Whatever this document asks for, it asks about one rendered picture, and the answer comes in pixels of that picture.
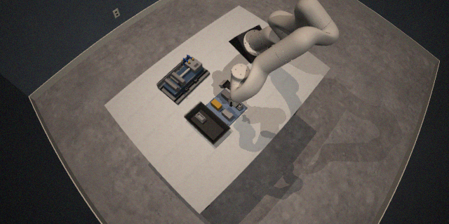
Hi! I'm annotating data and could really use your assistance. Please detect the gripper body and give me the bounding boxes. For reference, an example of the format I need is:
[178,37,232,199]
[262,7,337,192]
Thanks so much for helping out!
[228,94,239,107]

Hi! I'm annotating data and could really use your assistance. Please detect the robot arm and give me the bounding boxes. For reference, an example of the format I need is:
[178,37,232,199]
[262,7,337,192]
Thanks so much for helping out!
[219,0,340,103]

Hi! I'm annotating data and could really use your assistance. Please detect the orange rectangular block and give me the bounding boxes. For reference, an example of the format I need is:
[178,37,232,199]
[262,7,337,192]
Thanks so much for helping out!
[211,99,222,111]

